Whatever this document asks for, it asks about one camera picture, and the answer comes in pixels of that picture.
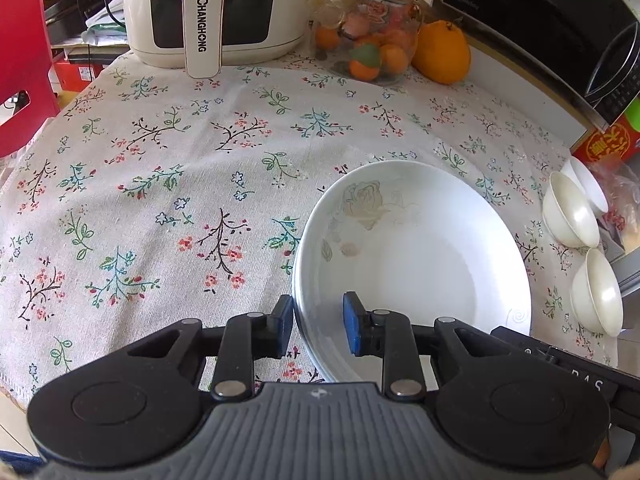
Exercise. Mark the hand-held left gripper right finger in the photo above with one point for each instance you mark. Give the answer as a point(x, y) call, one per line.
point(352, 325)

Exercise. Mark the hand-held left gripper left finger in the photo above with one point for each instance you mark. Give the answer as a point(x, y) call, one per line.
point(284, 327)

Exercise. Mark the cream white bowl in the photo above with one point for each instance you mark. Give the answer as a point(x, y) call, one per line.
point(597, 295)
point(570, 215)

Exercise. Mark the white rose print plate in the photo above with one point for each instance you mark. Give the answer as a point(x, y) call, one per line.
point(425, 270)

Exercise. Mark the black white water carton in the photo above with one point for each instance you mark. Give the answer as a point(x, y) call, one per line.
point(627, 260)

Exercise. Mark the floral tablecloth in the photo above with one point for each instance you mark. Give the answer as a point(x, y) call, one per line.
point(175, 185)

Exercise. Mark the red gift box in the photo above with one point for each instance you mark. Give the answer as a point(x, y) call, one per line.
point(605, 145)

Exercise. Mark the large orange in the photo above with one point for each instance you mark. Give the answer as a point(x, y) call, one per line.
point(442, 55)

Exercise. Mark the glass jar of small oranges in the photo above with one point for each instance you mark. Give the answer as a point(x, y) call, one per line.
point(370, 35)

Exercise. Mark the small red box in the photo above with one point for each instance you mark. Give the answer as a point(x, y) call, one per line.
point(75, 72)

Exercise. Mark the white air fryer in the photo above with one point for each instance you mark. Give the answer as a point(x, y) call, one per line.
point(137, 25)

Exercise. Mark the black microwave oven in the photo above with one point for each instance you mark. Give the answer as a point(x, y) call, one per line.
point(550, 20)

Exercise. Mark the red chair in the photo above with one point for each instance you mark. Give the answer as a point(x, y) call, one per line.
point(25, 60)

